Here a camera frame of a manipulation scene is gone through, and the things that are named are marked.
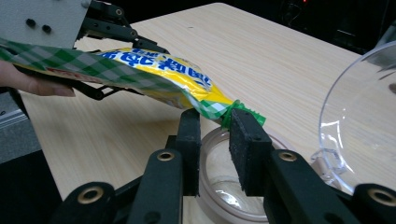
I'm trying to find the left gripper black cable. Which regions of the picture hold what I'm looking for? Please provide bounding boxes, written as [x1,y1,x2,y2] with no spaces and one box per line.
[0,86,31,120]

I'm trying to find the yellow spout pouch green cap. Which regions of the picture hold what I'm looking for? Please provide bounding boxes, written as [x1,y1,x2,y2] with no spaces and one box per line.
[0,36,267,130]

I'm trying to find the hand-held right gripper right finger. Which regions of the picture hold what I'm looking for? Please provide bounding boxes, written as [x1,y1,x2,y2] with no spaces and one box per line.
[228,108,362,224]

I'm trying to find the clear jar with hinged lid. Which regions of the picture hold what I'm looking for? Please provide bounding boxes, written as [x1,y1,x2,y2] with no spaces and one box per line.
[195,40,396,223]

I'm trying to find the metal floor rail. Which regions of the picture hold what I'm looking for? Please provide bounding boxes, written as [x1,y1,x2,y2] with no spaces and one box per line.
[0,106,27,130]

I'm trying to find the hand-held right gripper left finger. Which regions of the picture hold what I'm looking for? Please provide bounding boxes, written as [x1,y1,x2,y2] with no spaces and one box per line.
[127,108,202,224]

